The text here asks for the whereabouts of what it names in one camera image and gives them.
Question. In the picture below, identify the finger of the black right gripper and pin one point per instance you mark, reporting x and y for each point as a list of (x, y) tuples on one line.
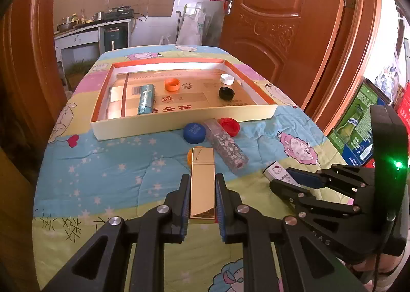
[(305, 201), (343, 179)]

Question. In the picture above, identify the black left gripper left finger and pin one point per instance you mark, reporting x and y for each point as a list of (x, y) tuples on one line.
[(128, 255)]

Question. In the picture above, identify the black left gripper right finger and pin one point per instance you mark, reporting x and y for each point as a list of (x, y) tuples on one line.
[(278, 255)]

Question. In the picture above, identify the white cartoon lighter box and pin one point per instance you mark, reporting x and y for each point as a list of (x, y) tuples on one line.
[(277, 171)]

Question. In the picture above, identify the floral patterned clear box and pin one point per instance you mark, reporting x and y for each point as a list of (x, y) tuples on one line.
[(224, 145)]

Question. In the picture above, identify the red bottle cap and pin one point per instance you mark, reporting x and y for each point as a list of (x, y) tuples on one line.
[(230, 126)]

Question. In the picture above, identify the gold rectangular lighter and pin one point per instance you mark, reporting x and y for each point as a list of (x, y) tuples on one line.
[(202, 188)]

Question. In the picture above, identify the light orange bottle cap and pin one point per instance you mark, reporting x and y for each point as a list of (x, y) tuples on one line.
[(189, 157)]

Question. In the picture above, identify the blue bottle cap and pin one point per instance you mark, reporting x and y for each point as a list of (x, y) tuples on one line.
[(194, 133)]

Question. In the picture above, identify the colourful cartoon bedsheet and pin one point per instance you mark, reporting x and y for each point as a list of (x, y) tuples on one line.
[(83, 182)]

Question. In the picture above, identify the black bottle cap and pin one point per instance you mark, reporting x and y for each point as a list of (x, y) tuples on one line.
[(226, 93)]

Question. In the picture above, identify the white bottle cap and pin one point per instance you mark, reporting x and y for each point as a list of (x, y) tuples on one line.
[(227, 79)]

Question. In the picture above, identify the brown wooden door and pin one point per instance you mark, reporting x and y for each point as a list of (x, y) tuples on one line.
[(315, 51)]

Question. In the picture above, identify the orange rimmed cardboard tray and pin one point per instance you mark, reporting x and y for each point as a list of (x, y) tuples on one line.
[(116, 110)]

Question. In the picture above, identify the teal lighter box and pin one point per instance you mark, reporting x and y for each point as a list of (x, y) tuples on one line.
[(146, 99)]

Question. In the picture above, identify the brown left door leaf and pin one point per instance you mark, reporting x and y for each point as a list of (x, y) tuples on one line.
[(32, 94)]

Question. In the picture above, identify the white plastic sack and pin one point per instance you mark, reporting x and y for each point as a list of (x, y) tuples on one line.
[(192, 24)]

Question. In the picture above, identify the white kitchen counter cabinet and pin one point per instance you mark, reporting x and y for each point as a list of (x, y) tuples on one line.
[(88, 43)]

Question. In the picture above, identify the dark green air fryer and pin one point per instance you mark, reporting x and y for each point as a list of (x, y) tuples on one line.
[(115, 38)]

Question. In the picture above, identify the black gas stove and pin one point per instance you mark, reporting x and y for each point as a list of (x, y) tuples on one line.
[(118, 13)]

